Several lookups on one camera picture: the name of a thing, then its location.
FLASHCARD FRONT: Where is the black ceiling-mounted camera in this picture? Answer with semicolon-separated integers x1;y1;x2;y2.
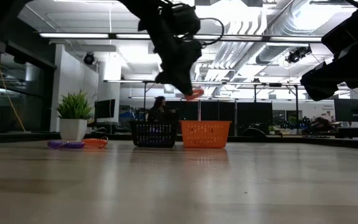
285;45;313;65

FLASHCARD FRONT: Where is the round black wall fixture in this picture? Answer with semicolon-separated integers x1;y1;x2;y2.
83;52;97;66

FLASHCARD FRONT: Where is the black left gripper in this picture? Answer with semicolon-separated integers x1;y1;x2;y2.
155;37;203;94

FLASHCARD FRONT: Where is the green plant in white pot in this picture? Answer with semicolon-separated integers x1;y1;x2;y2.
55;89;93;141

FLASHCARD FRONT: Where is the black aluminium table frame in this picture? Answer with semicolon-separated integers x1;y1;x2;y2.
0;132;358;151

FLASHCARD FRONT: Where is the black computer monitor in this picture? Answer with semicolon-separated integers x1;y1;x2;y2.
334;98;358;123
94;98;117;119

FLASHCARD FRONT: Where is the orange plastic slotted basket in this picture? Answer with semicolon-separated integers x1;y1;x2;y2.
180;119;232;149

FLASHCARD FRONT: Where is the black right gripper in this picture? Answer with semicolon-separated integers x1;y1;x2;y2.
300;6;358;101

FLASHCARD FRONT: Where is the person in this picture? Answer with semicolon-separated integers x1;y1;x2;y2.
147;95;179;123
310;116;342;132

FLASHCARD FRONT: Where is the black plastic slotted basket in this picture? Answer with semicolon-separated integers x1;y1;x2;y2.
129;120;180;149

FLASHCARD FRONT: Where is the orange spring coil keychain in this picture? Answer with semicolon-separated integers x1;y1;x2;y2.
184;88;205;102
81;136;109;149

